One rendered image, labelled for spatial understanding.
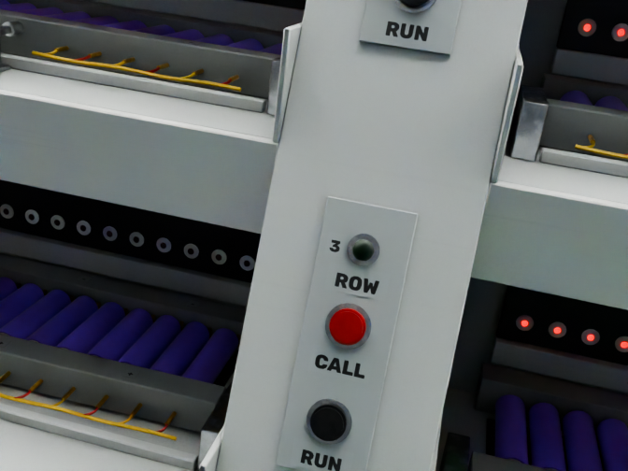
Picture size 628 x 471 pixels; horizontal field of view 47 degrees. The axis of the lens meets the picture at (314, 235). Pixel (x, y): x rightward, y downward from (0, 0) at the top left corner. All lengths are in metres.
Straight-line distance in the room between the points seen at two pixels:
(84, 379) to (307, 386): 0.16
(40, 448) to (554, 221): 0.28
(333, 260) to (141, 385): 0.16
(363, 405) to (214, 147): 0.13
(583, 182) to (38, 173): 0.26
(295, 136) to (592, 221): 0.13
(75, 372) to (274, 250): 0.16
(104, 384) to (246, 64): 0.20
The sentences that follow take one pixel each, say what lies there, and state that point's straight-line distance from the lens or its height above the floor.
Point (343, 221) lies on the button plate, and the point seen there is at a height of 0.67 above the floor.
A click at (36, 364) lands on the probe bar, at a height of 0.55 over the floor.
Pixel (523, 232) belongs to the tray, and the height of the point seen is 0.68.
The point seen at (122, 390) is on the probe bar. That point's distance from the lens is 0.43.
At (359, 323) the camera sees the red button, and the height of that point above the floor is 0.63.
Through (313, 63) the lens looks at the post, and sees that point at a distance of 0.33.
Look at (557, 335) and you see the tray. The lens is 0.50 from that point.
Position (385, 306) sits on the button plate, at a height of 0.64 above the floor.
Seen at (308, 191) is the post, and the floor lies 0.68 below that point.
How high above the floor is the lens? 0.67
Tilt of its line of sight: 3 degrees down
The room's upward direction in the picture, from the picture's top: 11 degrees clockwise
